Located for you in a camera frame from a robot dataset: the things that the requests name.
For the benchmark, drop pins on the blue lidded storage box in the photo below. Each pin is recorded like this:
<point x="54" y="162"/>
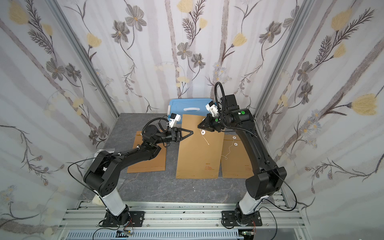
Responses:
<point x="195" y="107"/>

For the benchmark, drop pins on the kraft file bag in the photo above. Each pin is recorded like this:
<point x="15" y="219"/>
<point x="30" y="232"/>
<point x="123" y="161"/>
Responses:
<point x="157" y="164"/>
<point x="235" y="162"/>
<point x="199" y="154"/>

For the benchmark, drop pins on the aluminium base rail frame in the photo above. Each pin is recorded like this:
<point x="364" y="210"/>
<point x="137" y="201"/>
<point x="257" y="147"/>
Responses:
<point x="276" y="224"/>

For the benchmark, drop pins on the white slotted cable duct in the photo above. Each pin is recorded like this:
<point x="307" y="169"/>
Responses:
<point x="155" y="235"/>

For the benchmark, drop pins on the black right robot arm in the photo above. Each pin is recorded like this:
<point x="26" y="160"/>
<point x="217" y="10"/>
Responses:
<point x="268" y="177"/>

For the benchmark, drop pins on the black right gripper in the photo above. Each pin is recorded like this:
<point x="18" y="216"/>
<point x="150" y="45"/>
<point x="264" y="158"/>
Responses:
<point x="211" y="124"/>

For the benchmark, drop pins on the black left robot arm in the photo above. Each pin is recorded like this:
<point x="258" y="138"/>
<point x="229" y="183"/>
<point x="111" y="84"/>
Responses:
<point x="92" y="177"/>

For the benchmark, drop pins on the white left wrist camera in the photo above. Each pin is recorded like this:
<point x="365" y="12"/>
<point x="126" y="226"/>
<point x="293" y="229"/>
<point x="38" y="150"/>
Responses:
<point x="173" y="119"/>

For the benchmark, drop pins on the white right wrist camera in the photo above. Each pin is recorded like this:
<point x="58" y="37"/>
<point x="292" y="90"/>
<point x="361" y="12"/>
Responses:
<point x="212" y="108"/>

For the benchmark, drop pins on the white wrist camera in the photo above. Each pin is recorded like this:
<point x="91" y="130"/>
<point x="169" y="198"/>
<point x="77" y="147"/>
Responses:
<point x="212" y="108"/>
<point x="173" y="119"/>

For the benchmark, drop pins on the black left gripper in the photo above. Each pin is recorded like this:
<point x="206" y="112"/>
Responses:
<point x="177" y="134"/>

